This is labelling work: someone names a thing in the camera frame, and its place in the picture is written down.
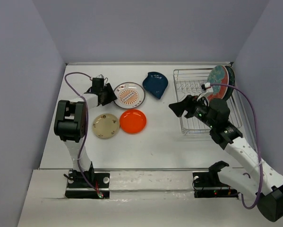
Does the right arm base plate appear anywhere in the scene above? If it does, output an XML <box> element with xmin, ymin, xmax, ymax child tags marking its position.
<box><xmin>192</xmin><ymin>172</ymin><xmax>239</xmax><ymax>199</ymax></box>

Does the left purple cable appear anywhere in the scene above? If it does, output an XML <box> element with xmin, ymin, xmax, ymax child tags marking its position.
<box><xmin>65</xmin><ymin>72</ymin><xmax>102</xmax><ymax>197</ymax></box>

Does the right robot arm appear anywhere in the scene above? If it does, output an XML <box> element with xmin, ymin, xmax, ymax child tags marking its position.
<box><xmin>169</xmin><ymin>95</ymin><xmax>283</xmax><ymax>222</ymax></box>

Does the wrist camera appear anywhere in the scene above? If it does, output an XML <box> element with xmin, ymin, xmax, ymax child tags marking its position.
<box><xmin>201</xmin><ymin>82</ymin><xmax>214</xmax><ymax>93</ymax></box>
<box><xmin>96</xmin><ymin>74</ymin><xmax>108</xmax><ymax>82</ymax></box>

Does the small cream plate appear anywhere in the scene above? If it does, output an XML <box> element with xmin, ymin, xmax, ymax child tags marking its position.
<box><xmin>92</xmin><ymin>113</ymin><xmax>120</xmax><ymax>139</ymax></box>

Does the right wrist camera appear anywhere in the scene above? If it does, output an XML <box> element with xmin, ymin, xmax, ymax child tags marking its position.
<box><xmin>201</xmin><ymin>82</ymin><xmax>214</xmax><ymax>93</ymax></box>

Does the dark blue leaf dish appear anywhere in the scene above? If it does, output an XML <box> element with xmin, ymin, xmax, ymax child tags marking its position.
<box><xmin>142</xmin><ymin>71</ymin><xmax>169</xmax><ymax>99</ymax></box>

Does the dark teal speckled plate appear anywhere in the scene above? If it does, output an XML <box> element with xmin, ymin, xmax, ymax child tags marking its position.
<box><xmin>223</xmin><ymin>66</ymin><xmax>235</xmax><ymax>100</ymax></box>

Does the purple cable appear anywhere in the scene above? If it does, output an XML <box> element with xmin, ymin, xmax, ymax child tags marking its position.
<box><xmin>65</xmin><ymin>72</ymin><xmax>102</xmax><ymax>197</ymax></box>
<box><xmin>209</xmin><ymin>83</ymin><xmax>264</xmax><ymax>210</ymax></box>

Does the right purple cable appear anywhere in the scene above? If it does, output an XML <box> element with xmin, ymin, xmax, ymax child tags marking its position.
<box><xmin>209</xmin><ymin>83</ymin><xmax>264</xmax><ymax>210</ymax></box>

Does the orange plastic plate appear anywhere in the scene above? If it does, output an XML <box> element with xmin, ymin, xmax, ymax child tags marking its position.
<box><xmin>120</xmin><ymin>109</ymin><xmax>147</xmax><ymax>134</ymax></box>

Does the chrome wire dish rack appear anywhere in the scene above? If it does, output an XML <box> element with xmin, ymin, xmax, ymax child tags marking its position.
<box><xmin>173</xmin><ymin>69</ymin><xmax>247</xmax><ymax>138</ymax></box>

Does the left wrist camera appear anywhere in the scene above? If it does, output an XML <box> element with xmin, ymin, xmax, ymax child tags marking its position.
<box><xmin>96</xmin><ymin>74</ymin><xmax>108</xmax><ymax>82</ymax></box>

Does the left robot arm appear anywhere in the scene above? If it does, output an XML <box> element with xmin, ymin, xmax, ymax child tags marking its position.
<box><xmin>53</xmin><ymin>75</ymin><xmax>117</xmax><ymax>190</ymax></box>

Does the white plate orange sunburst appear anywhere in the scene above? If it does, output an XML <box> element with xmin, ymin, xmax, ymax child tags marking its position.
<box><xmin>113</xmin><ymin>82</ymin><xmax>146</xmax><ymax>109</ymax></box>

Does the red teal floral plate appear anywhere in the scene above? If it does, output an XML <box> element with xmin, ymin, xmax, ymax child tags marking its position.
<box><xmin>207</xmin><ymin>65</ymin><xmax>229</xmax><ymax>101</ymax></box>

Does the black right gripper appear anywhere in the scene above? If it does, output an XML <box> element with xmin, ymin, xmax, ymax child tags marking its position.
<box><xmin>168</xmin><ymin>93</ymin><xmax>216</xmax><ymax>129</ymax></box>

